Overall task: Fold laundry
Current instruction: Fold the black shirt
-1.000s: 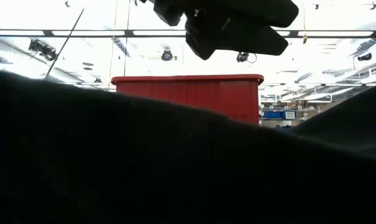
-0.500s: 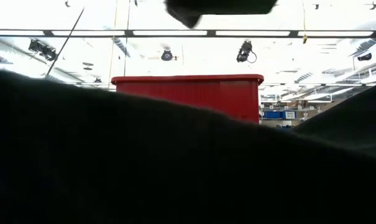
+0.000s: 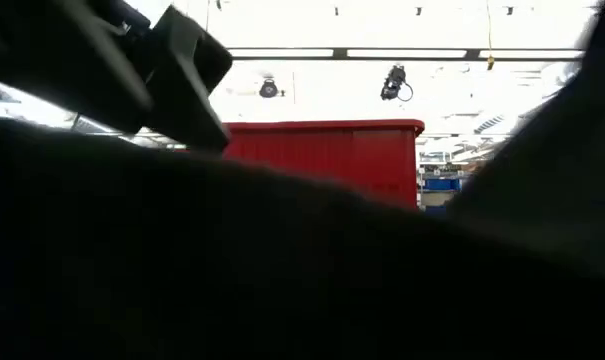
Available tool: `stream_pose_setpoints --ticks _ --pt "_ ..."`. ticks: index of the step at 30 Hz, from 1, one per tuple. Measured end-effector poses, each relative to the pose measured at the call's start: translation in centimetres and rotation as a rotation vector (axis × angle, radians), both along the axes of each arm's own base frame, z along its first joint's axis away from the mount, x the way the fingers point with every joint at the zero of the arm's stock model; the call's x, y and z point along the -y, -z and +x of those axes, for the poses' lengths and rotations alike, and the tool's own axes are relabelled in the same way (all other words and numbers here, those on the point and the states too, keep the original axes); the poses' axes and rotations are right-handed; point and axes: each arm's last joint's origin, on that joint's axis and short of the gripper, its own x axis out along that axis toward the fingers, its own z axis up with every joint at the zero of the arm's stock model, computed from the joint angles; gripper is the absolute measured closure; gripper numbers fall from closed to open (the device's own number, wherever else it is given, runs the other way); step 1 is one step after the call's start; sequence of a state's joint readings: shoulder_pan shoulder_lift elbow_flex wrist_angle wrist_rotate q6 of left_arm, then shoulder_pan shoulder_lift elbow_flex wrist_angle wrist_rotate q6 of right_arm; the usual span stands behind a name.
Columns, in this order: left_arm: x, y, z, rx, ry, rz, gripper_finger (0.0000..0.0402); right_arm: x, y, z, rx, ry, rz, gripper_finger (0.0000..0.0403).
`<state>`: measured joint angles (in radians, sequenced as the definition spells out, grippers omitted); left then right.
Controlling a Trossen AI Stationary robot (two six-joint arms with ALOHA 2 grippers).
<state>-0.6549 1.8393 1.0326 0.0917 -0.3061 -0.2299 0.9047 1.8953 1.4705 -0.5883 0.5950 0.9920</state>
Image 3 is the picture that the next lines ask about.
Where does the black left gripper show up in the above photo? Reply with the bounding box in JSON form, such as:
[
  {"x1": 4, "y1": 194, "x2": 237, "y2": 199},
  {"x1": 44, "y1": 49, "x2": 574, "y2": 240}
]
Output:
[{"x1": 144, "y1": 3, "x2": 234, "y2": 152}]

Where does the black garment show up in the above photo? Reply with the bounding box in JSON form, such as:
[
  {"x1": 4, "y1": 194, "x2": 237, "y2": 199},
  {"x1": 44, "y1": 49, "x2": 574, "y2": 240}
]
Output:
[{"x1": 0, "y1": 0, "x2": 605, "y2": 360}]

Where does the red plastic laundry basket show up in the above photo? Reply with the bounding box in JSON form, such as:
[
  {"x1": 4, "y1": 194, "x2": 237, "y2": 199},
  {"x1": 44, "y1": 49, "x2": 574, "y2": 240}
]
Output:
[{"x1": 221, "y1": 118, "x2": 426, "y2": 211}]

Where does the black round ceiling fixture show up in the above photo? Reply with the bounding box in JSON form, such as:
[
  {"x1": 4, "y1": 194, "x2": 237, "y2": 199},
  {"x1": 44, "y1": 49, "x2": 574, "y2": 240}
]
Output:
[{"x1": 258, "y1": 77, "x2": 281, "y2": 100}]

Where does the black overhead light bar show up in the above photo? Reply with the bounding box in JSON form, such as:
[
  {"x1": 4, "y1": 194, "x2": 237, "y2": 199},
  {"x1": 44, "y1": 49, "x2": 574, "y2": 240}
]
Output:
[{"x1": 226, "y1": 46, "x2": 586, "y2": 63}]

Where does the yellow hanging cable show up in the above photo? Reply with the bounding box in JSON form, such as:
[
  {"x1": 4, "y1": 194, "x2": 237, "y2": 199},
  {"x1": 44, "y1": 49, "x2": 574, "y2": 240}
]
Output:
[{"x1": 484, "y1": 0, "x2": 497, "y2": 72}]

